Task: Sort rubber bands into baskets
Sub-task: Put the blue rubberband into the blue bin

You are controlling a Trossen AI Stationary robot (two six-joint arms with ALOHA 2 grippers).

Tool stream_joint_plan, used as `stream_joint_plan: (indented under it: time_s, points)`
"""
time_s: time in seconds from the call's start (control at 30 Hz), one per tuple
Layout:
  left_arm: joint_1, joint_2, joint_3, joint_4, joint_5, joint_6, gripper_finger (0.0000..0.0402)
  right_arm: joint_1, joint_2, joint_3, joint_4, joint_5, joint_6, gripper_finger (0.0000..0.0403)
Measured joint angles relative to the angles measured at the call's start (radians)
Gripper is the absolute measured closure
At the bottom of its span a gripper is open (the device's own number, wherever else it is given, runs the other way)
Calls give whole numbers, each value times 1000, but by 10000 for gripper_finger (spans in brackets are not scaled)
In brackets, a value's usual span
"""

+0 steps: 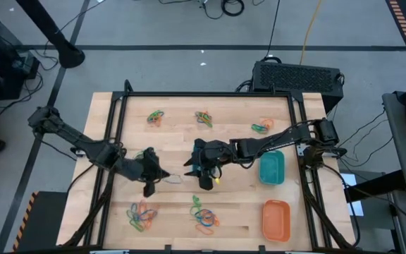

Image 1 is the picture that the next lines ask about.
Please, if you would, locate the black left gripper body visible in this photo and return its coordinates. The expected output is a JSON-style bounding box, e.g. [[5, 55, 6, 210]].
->
[[120, 147, 161, 198]]

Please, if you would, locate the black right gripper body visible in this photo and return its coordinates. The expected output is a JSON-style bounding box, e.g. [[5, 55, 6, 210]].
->
[[193, 138, 233, 192]]

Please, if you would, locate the blue plastic basket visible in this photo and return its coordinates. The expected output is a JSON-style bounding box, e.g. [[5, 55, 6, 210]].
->
[[191, 143, 218, 179]]

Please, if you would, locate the teal plastic basket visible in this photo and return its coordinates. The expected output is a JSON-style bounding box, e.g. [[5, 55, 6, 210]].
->
[[258, 150, 285, 186]]

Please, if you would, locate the orange plastic basket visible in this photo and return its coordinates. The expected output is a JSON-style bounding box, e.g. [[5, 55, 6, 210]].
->
[[262, 199, 291, 243]]

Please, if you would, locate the black computer tower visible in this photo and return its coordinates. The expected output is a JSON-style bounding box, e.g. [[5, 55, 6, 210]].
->
[[251, 60, 345, 114]]

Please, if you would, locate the black pole stand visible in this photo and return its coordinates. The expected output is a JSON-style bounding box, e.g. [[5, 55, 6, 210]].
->
[[15, 0, 86, 70]]

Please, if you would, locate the black padded bar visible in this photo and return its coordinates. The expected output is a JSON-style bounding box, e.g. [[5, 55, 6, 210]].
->
[[343, 169, 406, 203]]

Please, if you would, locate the black cable coil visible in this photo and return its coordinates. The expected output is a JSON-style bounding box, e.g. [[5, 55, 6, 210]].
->
[[220, 0, 245, 18]]

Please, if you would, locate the long black cable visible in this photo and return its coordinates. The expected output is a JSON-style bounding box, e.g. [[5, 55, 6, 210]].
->
[[263, 0, 282, 61]]

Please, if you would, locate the yellow cable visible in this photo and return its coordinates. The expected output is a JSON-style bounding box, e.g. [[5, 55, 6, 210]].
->
[[299, 0, 323, 66]]

